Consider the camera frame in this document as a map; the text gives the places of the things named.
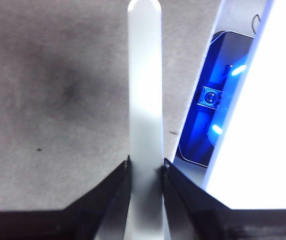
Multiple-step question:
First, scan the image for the grey-handled sponge cup brush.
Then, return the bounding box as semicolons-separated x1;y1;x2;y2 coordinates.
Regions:
124;0;171;240

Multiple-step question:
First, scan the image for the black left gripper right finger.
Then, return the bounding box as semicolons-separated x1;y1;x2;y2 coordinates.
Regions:
162;157;286;240

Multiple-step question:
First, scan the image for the white camera unit black window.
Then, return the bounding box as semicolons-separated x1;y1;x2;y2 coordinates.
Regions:
170;0;286;211

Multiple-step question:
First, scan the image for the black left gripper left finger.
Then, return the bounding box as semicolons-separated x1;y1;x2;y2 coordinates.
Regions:
0;155;132;240

